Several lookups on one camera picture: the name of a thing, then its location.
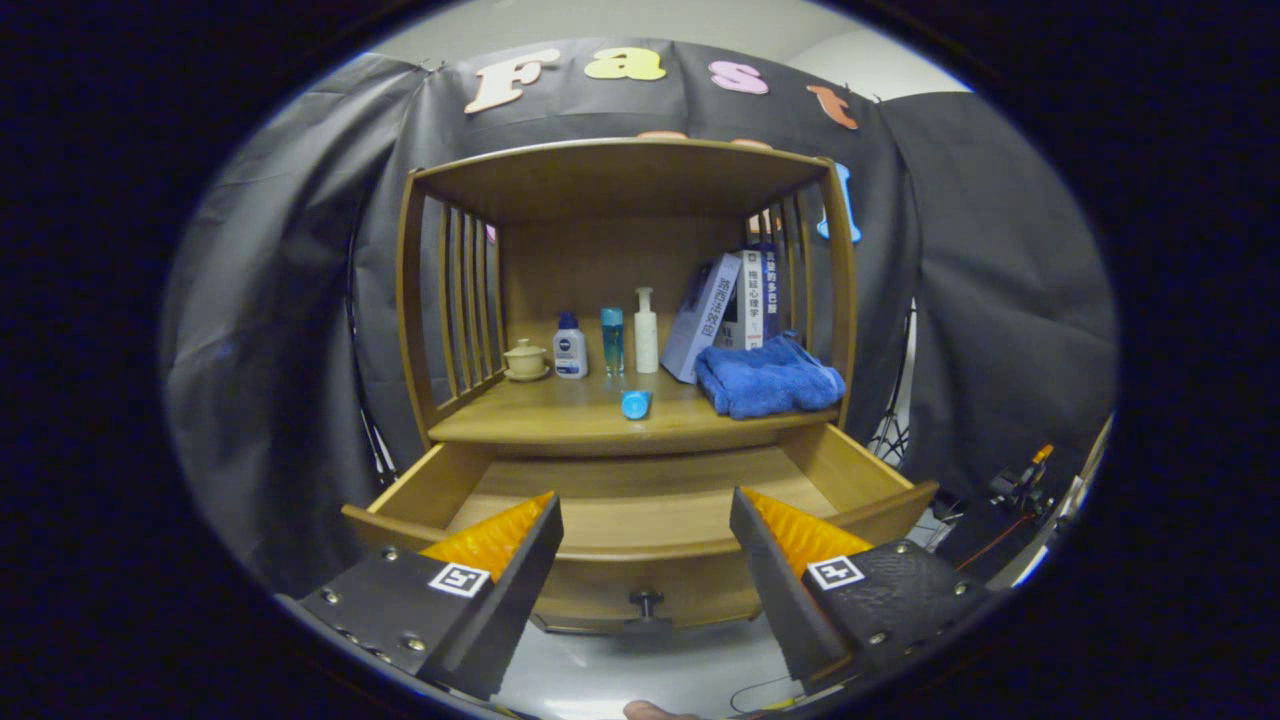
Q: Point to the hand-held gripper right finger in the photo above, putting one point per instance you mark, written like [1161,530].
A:
[780,590]

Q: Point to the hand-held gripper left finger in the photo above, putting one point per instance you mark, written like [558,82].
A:
[510,600]

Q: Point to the wooden drawer with black knob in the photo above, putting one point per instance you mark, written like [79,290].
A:
[650,575]

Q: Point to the wooden countertop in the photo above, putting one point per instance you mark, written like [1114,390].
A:
[560,410]

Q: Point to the wooden cabinet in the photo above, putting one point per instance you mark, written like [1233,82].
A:
[620,180]

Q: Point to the black tripod stand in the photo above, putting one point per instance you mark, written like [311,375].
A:
[890,440]

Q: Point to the blue folded towel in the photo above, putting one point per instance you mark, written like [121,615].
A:
[768,380]

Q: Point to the beige lidded teacup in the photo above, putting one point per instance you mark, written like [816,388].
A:
[526,360]

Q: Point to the white bottle with blue cap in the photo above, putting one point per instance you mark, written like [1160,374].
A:
[571,355]

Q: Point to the black clamp with orange tip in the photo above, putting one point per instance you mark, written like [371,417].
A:
[1020,485]

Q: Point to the clear blue bottle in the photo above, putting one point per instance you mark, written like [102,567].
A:
[612,345]

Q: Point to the leaning white purple book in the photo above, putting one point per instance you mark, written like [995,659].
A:
[700,320]

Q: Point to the white pump bottle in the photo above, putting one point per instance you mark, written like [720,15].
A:
[646,340]

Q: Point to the white spine book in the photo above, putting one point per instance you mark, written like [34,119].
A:
[752,300]

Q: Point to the dark blue spine book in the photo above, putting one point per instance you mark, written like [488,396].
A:
[771,295]

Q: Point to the pale board edge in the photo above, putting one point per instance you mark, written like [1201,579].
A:
[1070,495]

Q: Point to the black backdrop cloth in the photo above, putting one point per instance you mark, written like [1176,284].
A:
[280,330]

